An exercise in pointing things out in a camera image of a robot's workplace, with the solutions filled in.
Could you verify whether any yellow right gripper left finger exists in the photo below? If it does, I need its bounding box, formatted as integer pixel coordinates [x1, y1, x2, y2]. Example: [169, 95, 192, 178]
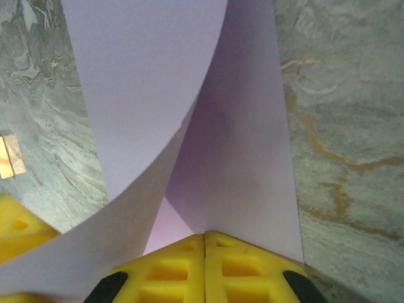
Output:
[83, 233, 206, 303]

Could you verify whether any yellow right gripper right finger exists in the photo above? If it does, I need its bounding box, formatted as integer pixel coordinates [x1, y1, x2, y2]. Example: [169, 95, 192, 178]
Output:
[204, 230, 330, 303]

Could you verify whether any light purple paper sheet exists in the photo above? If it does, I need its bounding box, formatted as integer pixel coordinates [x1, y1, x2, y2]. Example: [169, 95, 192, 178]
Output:
[0, 0, 306, 303]

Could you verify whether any small wooden block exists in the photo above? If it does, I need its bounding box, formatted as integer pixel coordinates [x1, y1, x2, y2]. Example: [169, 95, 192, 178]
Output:
[0, 130, 27, 180]

